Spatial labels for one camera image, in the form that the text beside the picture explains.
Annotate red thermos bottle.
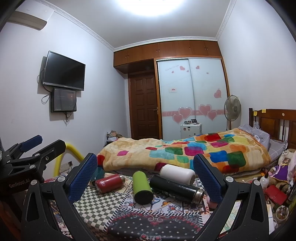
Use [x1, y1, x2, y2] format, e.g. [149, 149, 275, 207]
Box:
[95, 174, 125, 194]

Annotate dark teal faceted cup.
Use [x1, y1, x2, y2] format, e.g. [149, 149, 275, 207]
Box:
[91, 167, 105, 182]

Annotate yellow foam tube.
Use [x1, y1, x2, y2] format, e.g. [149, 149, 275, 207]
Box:
[53, 143, 84, 177]

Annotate patterned checkered bed sheet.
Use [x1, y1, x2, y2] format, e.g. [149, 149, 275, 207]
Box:
[43, 167, 243, 241]

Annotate colourful patchwork blanket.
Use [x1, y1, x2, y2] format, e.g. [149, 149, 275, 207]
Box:
[97, 128, 271, 174]

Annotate pile of clothes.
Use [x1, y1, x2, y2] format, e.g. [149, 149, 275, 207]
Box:
[106, 130, 123, 143]

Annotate grey pillow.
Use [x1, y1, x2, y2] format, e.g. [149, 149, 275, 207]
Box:
[239, 124, 287, 161]

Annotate black thermos bottle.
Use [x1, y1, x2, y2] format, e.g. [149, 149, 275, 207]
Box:
[149, 175, 204, 204]

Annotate green bottle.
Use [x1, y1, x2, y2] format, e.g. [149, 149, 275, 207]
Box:
[132, 171, 154, 205]

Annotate white bottle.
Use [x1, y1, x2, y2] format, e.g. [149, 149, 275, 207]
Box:
[159, 164, 196, 185]

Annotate wooden bed headboard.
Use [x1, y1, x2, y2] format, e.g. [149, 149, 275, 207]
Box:
[248, 108, 296, 149]

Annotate white box appliance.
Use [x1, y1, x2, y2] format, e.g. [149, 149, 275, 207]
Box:
[180, 119, 202, 138]

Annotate brown wooden door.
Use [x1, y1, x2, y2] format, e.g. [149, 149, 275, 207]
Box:
[128, 72, 160, 140]

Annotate standing electric fan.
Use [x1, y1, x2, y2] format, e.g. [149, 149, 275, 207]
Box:
[224, 95, 241, 129]

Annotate white air conditioner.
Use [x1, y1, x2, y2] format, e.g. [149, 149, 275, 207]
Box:
[8, 1, 54, 31]

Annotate wardrobe with heart stickers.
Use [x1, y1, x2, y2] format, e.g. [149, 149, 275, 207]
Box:
[113, 40, 230, 141]

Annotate ceiling lamp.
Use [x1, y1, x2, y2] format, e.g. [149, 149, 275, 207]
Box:
[114, 0, 186, 18]

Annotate wall power socket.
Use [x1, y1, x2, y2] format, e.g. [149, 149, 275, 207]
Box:
[60, 161, 73, 173]

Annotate small wall mounted monitor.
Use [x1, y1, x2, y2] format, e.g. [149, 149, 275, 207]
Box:
[50, 88, 77, 113]

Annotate wall mounted black television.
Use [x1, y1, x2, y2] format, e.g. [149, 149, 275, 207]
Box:
[41, 51, 86, 91]

